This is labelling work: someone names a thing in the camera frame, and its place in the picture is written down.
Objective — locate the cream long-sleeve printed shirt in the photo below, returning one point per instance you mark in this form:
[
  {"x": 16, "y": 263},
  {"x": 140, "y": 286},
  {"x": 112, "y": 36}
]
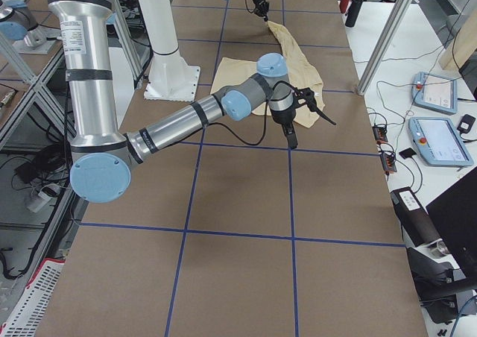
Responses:
[{"x": 301, "y": 72}]

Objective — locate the black thermos bottle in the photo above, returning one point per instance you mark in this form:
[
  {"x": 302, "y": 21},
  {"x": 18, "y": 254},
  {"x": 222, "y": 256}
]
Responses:
[{"x": 353, "y": 12}]

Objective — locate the far blue teach pendant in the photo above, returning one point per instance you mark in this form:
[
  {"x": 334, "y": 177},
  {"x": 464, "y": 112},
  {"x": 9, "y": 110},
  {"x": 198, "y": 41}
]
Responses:
[{"x": 435, "y": 92}]

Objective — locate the blue teach pendant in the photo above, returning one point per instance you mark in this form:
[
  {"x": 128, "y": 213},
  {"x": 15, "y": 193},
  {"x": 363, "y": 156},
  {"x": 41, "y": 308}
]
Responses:
[
  {"x": 438, "y": 143},
  {"x": 435, "y": 92}
]

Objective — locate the near blue teach pendant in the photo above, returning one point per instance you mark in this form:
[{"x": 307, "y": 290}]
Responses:
[{"x": 438, "y": 143}]

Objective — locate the black power adapter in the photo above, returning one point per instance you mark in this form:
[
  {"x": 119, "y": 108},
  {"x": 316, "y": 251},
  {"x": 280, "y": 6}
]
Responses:
[{"x": 466, "y": 123}]

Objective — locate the black monitor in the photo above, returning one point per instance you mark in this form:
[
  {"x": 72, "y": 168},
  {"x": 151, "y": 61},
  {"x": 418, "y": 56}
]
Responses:
[{"x": 453, "y": 213}]

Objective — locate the white perforated basket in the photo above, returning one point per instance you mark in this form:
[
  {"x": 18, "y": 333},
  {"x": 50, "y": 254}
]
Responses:
[{"x": 30, "y": 309}]

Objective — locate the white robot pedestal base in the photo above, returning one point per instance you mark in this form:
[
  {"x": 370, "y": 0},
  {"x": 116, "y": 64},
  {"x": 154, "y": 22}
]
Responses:
[{"x": 170, "y": 77}]

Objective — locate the aluminium frame post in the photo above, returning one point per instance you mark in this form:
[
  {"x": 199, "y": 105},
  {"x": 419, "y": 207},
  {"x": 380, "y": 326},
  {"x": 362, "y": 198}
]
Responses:
[{"x": 397, "y": 14}]

